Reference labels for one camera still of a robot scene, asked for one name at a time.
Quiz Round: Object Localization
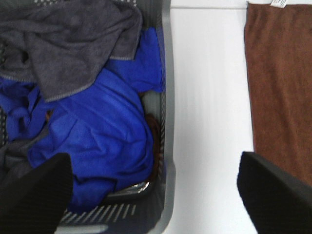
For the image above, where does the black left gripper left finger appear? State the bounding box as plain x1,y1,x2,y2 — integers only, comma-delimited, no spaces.
0,153,73,234

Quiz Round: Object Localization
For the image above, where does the blue towel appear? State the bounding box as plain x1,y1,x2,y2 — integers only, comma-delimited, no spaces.
0,28,162,213

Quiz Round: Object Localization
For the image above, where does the grey towel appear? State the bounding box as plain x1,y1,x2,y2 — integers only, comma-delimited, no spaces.
0,0,142,182

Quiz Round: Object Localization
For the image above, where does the dark brown towel in basket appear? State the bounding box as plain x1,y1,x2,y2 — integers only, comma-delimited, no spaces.
145,113,161,182

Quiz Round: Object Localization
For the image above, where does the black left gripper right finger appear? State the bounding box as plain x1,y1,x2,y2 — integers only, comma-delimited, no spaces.
237,152,312,234

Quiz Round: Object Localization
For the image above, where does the grey perforated laundry basket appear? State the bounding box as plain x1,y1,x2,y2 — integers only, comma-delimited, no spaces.
0,0,176,234

